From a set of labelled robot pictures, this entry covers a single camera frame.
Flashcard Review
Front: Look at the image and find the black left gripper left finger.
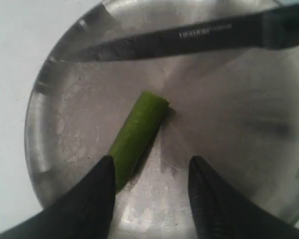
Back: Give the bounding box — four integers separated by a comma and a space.
0, 155, 116, 239

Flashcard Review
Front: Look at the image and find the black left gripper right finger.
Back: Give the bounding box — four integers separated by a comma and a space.
188, 156, 299, 239

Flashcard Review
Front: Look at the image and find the green cucumber piece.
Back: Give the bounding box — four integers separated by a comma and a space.
108, 92, 169, 193

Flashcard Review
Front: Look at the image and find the black kitchen knife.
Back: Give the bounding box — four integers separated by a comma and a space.
63, 3, 299, 62

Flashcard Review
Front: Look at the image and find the round stainless steel plate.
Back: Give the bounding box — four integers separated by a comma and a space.
25, 0, 299, 239

